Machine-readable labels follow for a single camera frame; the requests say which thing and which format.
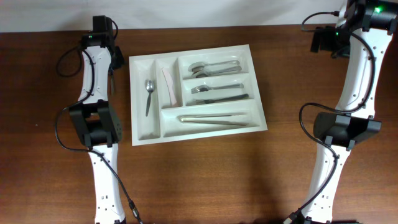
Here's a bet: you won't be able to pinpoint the small metal teaspoon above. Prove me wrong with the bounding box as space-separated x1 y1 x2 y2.
146 80 155 116
109 70 115 95

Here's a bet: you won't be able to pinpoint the large metal spoon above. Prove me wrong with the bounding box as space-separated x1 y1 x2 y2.
188 60 240 72
192 65 242 78

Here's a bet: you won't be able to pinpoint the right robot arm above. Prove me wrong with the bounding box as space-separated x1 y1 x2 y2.
285 1 397 223

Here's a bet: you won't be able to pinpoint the white plastic cutlery tray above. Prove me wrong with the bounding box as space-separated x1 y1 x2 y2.
129 45 267 146

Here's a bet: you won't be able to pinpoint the metal fork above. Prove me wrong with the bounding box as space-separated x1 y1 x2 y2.
191 83 244 94
195 94 249 105

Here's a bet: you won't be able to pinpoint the white plastic knife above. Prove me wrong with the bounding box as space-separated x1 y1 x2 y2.
162 67 178 107

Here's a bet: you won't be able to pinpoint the metal kitchen tongs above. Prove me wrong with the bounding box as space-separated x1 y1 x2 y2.
177 113 249 126

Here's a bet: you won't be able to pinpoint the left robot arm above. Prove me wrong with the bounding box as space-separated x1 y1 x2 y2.
69 16 126 224

